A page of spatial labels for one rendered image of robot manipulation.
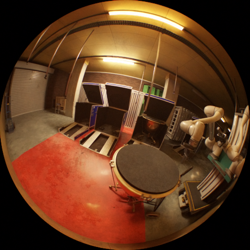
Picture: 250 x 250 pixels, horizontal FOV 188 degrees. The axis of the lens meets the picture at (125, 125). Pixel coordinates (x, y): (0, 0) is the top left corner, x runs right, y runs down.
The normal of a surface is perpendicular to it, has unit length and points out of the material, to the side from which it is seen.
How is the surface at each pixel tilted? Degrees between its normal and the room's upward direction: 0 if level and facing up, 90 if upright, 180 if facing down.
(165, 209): 0
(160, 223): 0
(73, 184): 0
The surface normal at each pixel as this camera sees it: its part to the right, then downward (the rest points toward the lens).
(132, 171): 0.24, -0.93
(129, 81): -0.06, 0.26
